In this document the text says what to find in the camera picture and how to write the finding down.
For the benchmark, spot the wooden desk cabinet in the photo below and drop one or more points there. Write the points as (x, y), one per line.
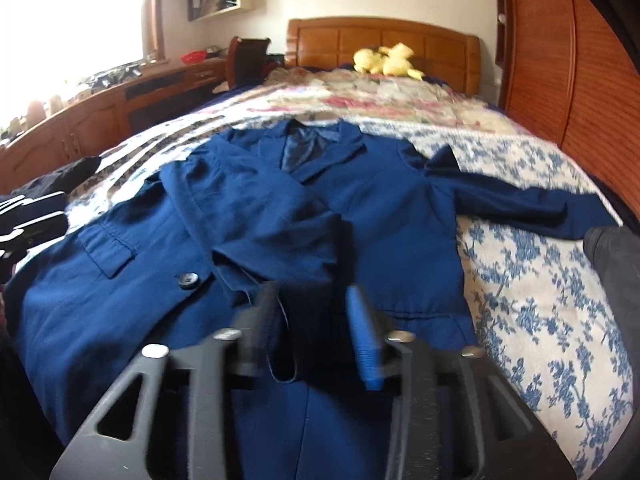
(95, 120)

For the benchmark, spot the black cloth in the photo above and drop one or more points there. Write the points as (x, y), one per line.
(75, 170)

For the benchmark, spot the pink floral quilt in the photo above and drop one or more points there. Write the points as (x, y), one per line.
(380, 97)

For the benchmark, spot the blue suit jacket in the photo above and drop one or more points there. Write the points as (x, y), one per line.
(390, 220)

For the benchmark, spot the blue floral white blanket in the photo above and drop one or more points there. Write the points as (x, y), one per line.
(525, 285)

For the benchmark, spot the dark wooden chair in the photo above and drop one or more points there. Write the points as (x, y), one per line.
(247, 62)

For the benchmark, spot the window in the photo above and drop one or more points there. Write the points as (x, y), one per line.
(75, 15)

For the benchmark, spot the wooden slatted wardrobe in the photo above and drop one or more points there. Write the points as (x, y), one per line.
(575, 70)

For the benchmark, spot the dark grey cloth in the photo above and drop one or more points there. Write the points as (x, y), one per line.
(607, 255)

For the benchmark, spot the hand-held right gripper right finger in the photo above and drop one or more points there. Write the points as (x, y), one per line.
(365, 340)

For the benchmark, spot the yellow plush toy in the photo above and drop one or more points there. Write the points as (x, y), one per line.
(387, 62)

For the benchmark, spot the wooden bed headboard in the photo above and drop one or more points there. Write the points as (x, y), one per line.
(350, 40)

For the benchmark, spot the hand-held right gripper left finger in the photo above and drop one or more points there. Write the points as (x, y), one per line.
(262, 320)

